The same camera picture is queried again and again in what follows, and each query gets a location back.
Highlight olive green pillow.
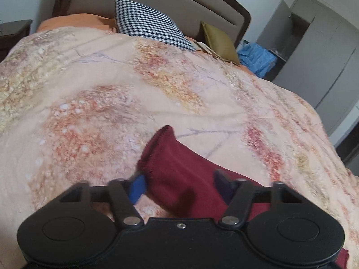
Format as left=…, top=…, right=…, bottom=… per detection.
left=200, top=22, right=241, bottom=65

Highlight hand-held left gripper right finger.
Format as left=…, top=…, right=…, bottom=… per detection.
left=214, top=169, right=306, bottom=229

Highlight black white houndstooth pillow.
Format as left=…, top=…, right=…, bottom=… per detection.
left=114, top=0, right=196, bottom=52

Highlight orange pillow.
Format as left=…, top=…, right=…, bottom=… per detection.
left=36, top=13, right=120, bottom=33

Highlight blue clothing pile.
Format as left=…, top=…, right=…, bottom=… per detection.
left=237, top=41, right=278, bottom=79

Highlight floral peach blanket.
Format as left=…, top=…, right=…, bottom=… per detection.
left=0, top=26, right=359, bottom=269

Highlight grey wardrobe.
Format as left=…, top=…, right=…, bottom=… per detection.
left=256, top=0, right=359, bottom=147

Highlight white paper sheet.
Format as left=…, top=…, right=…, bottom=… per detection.
left=193, top=41, right=223, bottom=60

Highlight dark wooden nightstand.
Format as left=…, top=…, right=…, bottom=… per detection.
left=0, top=20, right=33, bottom=62

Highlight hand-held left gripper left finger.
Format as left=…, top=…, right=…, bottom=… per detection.
left=57, top=174, right=147, bottom=229

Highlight maroon knit garment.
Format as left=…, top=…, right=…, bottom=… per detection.
left=136, top=126, right=350, bottom=269

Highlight beige padded headboard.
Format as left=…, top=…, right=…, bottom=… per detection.
left=52, top=0, right=251, bottom=49

